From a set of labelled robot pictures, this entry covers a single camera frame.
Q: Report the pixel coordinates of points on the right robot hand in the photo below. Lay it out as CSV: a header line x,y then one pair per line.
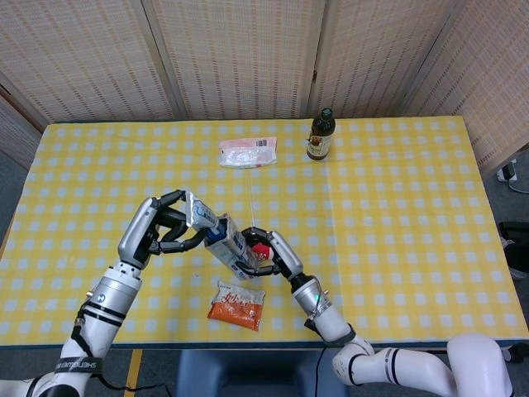
x,y
285,254

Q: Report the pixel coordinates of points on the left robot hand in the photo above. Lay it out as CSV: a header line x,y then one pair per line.
x,y
138,231

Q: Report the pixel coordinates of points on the blue and white toothpaste box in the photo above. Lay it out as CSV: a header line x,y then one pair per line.
x,y
227,253

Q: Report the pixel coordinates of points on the blue toothpaste tube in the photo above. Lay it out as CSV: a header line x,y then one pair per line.
x,y
202,217

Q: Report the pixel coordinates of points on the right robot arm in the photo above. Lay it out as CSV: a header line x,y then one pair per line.
x,y
330,318

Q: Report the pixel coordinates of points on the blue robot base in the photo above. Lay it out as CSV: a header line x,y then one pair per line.
x,y
256,374

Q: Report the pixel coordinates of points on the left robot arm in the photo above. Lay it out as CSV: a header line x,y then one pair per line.
x,y
107,302

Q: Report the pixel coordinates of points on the clear plastic straw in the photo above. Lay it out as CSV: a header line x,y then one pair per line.
x,y
251,198

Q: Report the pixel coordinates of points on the orange snack bag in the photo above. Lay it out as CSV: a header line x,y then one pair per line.
x,y
235,310

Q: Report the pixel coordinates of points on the yellow checkered tablecloth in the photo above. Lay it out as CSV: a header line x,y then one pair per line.
x,y
392,248

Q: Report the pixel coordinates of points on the pink white plastic packet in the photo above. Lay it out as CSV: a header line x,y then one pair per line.
x,y
248,153

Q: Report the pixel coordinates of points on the brown drink bottle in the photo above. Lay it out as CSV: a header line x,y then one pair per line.
x,y
320,142

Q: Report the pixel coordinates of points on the yellow floor tape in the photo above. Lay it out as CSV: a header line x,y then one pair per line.
x,y
133,372

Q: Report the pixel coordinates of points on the woven folding screen panel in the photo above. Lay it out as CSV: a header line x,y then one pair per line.
x,y
82,58
16,132
235,54
372,54
487,74

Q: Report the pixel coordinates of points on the black fabric bag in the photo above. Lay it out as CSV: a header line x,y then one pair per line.
x,y
516,248

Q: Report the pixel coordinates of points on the white power strip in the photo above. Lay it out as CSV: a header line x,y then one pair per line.
x,y
508,171

